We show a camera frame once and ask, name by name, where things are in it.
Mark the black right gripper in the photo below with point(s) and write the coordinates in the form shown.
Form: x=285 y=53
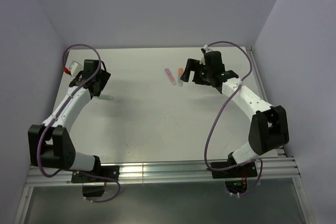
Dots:
x=195 y=65

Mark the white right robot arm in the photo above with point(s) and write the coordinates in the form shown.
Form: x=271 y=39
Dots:
x=268 y=124

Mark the clear orange pen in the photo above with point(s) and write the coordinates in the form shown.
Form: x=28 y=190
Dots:
x=180 y=81

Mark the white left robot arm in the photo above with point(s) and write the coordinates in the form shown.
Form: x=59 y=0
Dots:
x=50 y=145

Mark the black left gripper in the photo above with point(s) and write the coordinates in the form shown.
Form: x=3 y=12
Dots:
x=104 y=77

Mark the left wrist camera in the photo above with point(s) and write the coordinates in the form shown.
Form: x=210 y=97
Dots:
x=75 y=68

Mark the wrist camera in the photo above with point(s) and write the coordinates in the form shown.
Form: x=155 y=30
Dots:
x=75 y=68
x=205 y=49

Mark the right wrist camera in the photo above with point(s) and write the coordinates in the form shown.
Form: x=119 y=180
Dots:
x=205 y=49

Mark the purple pen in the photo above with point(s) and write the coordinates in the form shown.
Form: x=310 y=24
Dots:
x=170 y=76

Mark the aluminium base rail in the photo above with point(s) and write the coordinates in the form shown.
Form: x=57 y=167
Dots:
x=167 y=172

